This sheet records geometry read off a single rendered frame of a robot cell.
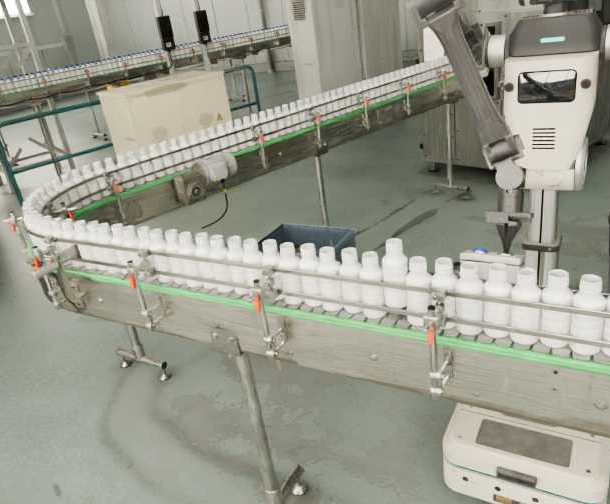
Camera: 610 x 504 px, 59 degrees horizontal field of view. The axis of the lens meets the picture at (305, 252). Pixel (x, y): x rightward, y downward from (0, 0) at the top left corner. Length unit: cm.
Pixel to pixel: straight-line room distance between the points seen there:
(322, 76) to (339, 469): 571
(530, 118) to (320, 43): 577
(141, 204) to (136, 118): 253
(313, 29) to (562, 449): 600
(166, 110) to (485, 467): 432
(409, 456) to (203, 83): 423
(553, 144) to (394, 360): 77
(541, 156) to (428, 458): 129
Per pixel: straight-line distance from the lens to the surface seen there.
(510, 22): 483
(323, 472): 235
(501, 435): 211
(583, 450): 211
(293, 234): 211
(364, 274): 129
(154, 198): 286
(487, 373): 130
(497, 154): 135
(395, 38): 840
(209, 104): 568
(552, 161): 170
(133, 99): 529
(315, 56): 727
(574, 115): 166
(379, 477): 231
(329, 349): 143
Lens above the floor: 173
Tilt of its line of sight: 25 degrees down
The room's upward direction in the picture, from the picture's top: 9 degrees counter-clockwise
